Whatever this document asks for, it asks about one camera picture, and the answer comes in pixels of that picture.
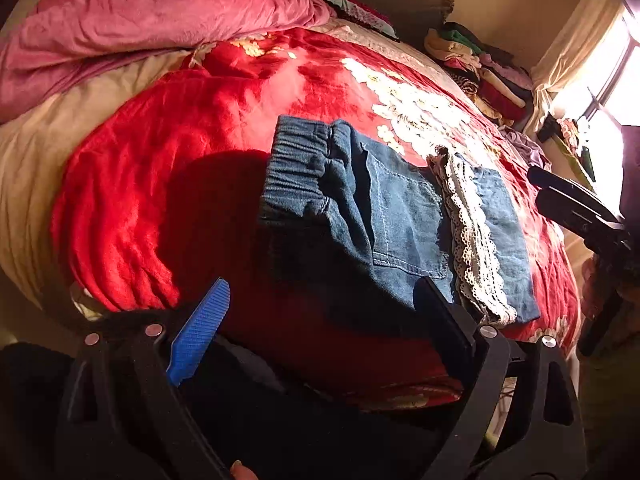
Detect beige bed sheet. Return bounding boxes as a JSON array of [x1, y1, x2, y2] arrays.
[[0, 49, 202, 312]]

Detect purple cloth in bag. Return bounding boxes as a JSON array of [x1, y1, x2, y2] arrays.
[[499, 125, 552, 172]]

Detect bright window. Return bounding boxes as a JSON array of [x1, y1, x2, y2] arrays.
[[575, 10, 640, 203]]

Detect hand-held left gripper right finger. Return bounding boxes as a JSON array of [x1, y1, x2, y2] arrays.
[[414, 277, 587, 480]]

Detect cream curtain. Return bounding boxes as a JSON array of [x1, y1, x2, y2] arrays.
[[525, 0, 632, 137]]

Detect person's left hand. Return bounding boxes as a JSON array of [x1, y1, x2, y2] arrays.
[[230, 460, 262, 480]]

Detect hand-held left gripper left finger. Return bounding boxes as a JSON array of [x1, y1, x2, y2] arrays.
[[55, 277, 233, 480]]

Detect pile of folded clothes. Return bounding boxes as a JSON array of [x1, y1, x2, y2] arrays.
[[423, 21, 537, 127]]

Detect person's black clothing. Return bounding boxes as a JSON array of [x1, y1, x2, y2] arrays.
[[0, 335, 453, 480]]

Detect blue denim pants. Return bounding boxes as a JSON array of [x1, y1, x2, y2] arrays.
[[257, 115, 542, 329]]

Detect red floral bedspread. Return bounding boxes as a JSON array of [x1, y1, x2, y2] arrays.
[[50, 27, 582, 408]]

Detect patterned pillow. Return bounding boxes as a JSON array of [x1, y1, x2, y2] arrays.
[[322, 0, 402, 41]]

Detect pink blanket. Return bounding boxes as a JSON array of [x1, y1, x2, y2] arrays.
[[0, 0, 337, 124]]

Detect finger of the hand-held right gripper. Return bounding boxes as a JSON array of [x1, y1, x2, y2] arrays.
[[536, 187, 626, 242], [527, 165, 622, 222]]

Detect green trimmed windowsill cloth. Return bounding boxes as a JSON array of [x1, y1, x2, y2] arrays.
[[539, 114, 599, 187]]

